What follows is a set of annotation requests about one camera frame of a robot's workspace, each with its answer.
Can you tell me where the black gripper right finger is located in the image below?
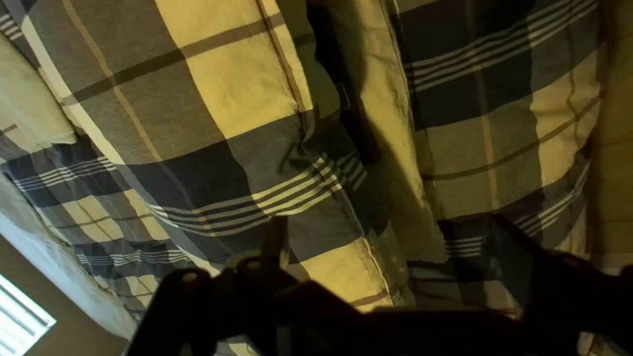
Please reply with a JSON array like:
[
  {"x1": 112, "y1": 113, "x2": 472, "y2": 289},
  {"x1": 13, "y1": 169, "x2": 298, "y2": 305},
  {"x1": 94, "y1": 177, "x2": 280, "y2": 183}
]
[{"x1": 519, "y1": 250, "x2": 633, "y2": 356}]

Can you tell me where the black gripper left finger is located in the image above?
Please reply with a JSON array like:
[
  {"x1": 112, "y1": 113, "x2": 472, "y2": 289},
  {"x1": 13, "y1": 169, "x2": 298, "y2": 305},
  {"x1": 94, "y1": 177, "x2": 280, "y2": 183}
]
[{"x1": 126, "y1": 264, "x2": 225, "y2": 356}]

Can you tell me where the plaid pillow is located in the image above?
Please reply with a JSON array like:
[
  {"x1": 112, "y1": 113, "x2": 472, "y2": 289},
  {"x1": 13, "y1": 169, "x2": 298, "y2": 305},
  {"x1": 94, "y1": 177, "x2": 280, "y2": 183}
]
[{"x1": 17, "y1": 0, "x2": 397, "y2": 313}]

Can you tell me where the beige pillow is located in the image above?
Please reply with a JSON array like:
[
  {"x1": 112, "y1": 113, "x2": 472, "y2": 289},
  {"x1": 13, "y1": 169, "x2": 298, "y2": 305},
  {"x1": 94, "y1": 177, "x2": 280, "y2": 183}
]
[{"x1": 308, "y1": 0, "x2": 456, "y2": 266}]

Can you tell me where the folded plaid blanket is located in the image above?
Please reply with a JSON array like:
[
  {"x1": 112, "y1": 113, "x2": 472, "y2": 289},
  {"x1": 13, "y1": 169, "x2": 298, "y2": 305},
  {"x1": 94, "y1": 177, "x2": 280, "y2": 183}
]
[{"x1": 0, "y1": 135, "x2": 199, "y2": 325}]

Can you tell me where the plaid comforter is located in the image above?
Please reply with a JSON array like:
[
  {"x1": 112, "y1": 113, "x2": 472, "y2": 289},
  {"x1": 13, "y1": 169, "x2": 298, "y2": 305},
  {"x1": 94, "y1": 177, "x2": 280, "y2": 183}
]
[{"x1": 387, "y1": 0, "x2": 610, "y2": 313}]

